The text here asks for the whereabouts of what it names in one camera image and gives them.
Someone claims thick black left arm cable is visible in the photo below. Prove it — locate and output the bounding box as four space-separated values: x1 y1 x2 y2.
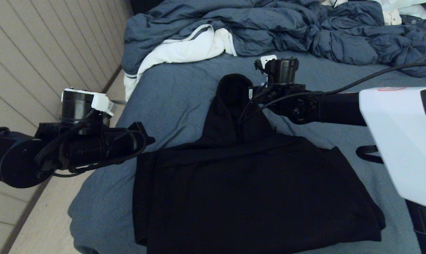
0 108 101 170

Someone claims cream rumpled garment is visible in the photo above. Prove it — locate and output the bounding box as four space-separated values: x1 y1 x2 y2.
322 0 402 25

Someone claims white garment with grey stripe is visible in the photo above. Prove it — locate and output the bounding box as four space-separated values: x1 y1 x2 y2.
124 25 237 102

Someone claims blue bed sheet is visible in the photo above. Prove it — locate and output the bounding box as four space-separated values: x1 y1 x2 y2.
68 51 426 254

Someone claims white pillow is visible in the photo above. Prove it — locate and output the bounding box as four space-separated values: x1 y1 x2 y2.
375 0 426 20

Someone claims black zip hoodie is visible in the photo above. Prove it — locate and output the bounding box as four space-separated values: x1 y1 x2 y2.
133 73 386 254

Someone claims black headboard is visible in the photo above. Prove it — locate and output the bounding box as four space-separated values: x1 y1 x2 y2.
130 0 168 16

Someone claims rumpled blue duvet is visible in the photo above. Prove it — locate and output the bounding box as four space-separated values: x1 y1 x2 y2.
122 0 426 78

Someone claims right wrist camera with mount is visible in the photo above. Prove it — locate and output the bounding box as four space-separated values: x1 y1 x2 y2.
254 55 278 74

